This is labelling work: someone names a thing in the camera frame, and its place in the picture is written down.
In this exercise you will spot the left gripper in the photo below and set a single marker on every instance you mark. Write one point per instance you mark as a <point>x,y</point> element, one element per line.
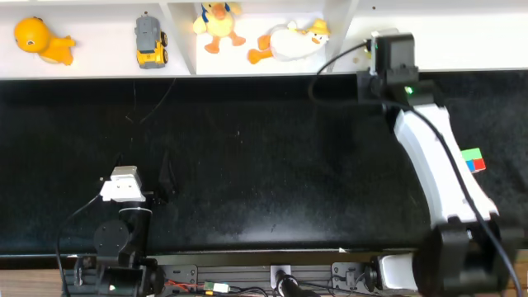
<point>152,196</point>

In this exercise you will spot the grey and yellow toy truck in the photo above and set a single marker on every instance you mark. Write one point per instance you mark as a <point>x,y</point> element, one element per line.
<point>149,45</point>

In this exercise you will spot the many-coloured puzzle cube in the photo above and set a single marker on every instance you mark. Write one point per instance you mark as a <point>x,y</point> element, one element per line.
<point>474,161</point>

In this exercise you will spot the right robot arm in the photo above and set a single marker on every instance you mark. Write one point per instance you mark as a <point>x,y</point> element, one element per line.
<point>429,165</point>

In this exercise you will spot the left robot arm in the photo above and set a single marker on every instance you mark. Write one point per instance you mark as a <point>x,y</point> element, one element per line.
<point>134,235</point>

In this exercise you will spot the white shelf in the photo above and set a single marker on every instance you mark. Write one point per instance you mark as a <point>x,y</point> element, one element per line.
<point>103,24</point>

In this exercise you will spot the yellow rubber duck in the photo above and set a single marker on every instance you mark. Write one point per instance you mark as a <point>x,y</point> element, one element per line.
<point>35,37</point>

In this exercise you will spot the white plush duck yellow hat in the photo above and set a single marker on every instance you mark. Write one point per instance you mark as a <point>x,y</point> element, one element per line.
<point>290,43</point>

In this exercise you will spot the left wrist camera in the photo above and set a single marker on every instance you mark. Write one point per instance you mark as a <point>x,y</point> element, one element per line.
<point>123,185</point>

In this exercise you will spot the mounting rail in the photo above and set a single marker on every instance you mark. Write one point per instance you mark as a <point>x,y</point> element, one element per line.
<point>247,274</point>

